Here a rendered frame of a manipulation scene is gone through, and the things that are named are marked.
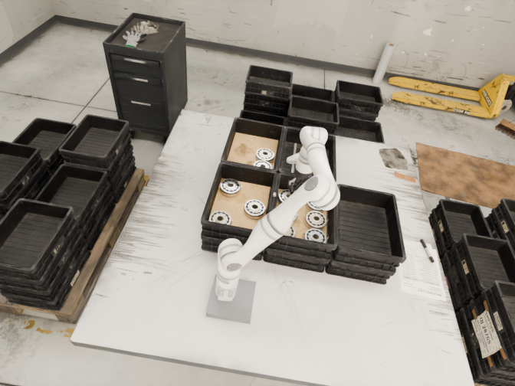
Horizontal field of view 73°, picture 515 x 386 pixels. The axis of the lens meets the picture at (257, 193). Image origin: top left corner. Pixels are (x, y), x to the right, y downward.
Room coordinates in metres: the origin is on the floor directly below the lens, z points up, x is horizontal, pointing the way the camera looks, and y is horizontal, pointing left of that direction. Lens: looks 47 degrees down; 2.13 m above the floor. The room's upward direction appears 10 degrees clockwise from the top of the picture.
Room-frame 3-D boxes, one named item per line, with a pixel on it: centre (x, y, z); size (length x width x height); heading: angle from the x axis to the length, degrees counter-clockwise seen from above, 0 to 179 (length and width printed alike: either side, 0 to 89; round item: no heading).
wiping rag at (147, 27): (2.78, 1.11, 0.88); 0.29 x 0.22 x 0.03; 0
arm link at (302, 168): (1.13, -0.16, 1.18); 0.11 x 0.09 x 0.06; 44
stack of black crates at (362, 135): (2.47, -0.74, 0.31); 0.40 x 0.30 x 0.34; 90
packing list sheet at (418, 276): (1.03, -0.86, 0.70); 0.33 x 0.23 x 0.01; 0
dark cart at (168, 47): (2.66, 1.06, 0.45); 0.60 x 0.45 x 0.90; 0
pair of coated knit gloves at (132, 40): (2.55, 1.14, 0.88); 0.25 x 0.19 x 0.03; 0
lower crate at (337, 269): (1.09, -0.53, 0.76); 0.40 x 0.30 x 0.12; 179
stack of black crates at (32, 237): (0.91, 1.11, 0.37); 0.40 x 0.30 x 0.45; 0
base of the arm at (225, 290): (0.72, 0.06, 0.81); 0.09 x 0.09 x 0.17; 6
